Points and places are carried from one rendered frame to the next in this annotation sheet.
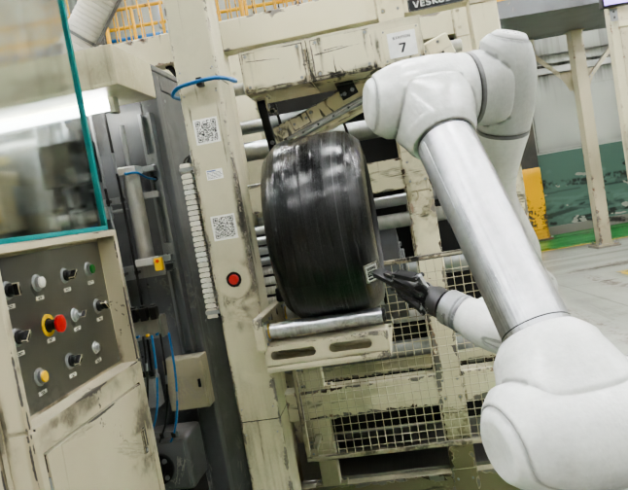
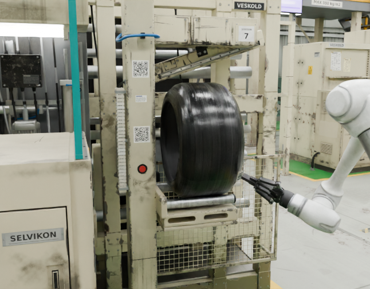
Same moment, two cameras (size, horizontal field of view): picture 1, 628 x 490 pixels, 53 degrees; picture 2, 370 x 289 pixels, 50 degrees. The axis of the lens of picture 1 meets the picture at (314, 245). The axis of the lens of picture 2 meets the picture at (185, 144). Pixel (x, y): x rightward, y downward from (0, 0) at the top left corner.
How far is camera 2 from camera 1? 0.85 m
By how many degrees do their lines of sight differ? 24
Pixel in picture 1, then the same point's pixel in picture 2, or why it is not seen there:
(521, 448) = not seen: outside the picture
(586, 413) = not seen: outside the picture
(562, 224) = not seen: hidden behind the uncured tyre
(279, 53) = (173, 21)
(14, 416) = (87, 279)
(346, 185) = (237, 122)
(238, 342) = (138, 209)
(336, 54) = (208, 31)
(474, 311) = (315, 208)
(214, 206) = (137, 120)
